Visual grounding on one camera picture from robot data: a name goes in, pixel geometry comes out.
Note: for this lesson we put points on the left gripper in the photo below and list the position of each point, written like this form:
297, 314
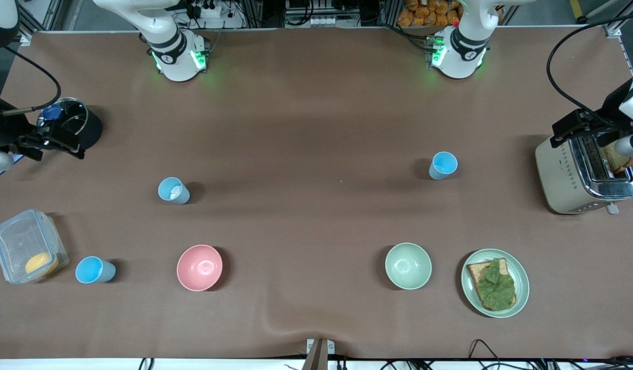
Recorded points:
606, 122

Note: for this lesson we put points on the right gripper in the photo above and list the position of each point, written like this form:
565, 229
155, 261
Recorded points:
4, 132

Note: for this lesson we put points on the blue plastic cup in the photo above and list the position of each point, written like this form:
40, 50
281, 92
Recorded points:
93, 270
443, 165
173, 190

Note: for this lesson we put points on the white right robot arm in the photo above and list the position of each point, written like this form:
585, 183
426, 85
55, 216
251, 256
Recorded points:
175, 51

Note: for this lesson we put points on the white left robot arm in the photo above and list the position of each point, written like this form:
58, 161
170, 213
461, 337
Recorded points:
463, 51

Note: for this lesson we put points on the brown bread slice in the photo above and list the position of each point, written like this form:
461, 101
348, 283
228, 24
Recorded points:
618, 162

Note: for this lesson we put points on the glass lid with blue knob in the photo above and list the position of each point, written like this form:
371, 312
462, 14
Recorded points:
64, 115

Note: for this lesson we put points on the cream and chrome toaster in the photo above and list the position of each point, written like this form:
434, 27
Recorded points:
563, 180

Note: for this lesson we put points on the clear plastic storage container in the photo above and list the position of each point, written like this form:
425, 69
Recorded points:
18, 241

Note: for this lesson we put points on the yellow round food piece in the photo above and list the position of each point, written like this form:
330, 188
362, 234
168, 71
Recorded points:
41, 263

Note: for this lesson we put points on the pale green plate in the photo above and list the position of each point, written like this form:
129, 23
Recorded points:
519, 298

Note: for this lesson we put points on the toast slice under lettuce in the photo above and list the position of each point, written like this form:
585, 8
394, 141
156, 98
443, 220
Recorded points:
476, 270

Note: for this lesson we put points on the green lettuce leaf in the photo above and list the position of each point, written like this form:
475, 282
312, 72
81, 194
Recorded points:
496, 288

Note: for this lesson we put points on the pink bowl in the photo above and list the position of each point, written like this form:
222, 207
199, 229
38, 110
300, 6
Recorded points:
199, 267

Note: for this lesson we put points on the bag of orange buns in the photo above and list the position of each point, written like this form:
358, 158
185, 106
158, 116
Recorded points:
424, 15

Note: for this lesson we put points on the pale green bowl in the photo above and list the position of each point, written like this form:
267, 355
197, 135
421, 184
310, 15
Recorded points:
408, 266

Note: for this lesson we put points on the brown table cover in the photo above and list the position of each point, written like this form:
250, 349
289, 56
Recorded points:
316, 231

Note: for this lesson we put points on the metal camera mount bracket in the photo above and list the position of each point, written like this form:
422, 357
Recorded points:
320, 354

